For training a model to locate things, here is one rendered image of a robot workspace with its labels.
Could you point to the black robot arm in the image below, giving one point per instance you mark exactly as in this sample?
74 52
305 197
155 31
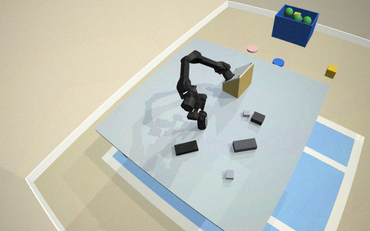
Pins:
184 83

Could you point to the dark grey switch panel with green rocker switches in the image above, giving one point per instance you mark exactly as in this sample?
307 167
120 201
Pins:
202 122

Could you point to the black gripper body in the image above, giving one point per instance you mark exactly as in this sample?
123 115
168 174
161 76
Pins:
194 115

